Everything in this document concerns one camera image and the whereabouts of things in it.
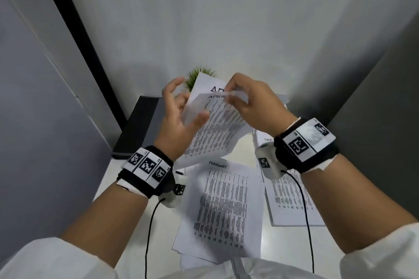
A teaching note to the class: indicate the person's right hand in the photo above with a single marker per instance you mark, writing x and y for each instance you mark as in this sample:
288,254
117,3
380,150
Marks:
262,105

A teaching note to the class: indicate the person's left hand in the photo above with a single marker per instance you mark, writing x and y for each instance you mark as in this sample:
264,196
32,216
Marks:
172,128

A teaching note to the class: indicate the person's left thumb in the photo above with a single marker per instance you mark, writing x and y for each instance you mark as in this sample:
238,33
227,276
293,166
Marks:
198,121

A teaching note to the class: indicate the person's right fingers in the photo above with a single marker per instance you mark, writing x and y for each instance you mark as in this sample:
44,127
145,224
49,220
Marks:
237,87

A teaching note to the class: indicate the printed paper sheet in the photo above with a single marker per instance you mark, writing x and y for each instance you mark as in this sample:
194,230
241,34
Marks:
219,125
226,210
206,82

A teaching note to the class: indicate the person's right forearm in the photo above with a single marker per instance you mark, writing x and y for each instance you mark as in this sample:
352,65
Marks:
356,200

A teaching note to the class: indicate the person's left forearm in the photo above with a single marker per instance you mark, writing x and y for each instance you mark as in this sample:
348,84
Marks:
104,223

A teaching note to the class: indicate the green potted plant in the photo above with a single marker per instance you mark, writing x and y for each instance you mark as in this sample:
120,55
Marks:
193,77

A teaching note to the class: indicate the black closed laptop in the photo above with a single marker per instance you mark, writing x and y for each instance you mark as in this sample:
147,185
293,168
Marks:
139,125

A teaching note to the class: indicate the left wristband with marker tags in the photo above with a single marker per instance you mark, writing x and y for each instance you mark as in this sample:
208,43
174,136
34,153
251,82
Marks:
147,167

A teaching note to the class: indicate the wristband with marker tags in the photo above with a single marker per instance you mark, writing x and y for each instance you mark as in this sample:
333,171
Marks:
304,144
147,167

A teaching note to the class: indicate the right wristband with marker tags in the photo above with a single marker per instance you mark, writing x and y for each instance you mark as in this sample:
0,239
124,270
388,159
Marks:
304,144

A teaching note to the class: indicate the stack of printed papers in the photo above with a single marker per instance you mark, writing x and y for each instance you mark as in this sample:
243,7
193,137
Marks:
291,197

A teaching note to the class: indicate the white coat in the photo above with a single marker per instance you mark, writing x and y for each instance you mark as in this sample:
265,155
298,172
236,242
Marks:
52,260

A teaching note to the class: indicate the black wall strip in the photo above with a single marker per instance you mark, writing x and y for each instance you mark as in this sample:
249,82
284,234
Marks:
81,36

